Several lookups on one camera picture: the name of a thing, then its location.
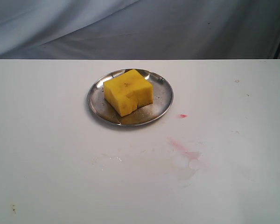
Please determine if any yellow sponge block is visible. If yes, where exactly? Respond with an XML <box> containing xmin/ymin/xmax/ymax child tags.
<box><xmin>103</xmin><ymin>69</ymin><xmax>153</xmax><ymax>117</ymax></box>

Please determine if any round steel plate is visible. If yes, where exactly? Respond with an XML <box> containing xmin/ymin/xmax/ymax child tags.
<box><xmin>87</xmin><ymin>69</ymin><xmax>174</xmax><ymax>126</ymax></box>

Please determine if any grey backdrop cloth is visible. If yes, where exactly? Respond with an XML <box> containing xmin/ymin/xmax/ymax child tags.
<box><xmin>0</xmin><ymin>0</ymin><xmax>280</xmax><ymax>60</ymax></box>

